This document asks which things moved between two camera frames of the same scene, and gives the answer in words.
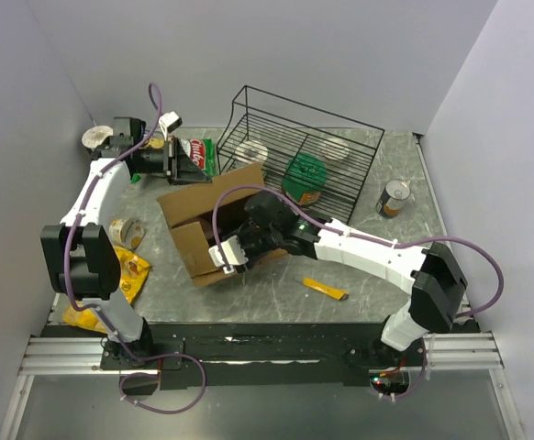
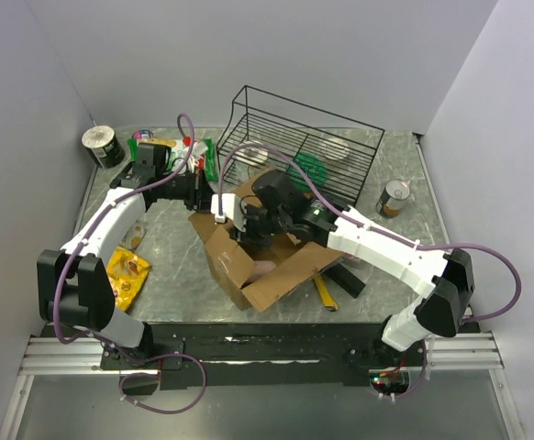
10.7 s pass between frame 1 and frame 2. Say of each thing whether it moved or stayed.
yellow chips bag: stayed
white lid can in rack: stayed
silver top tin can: stayed
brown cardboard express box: moved
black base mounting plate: stayed
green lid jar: stayed
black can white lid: stayed
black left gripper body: moved
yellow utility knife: moved
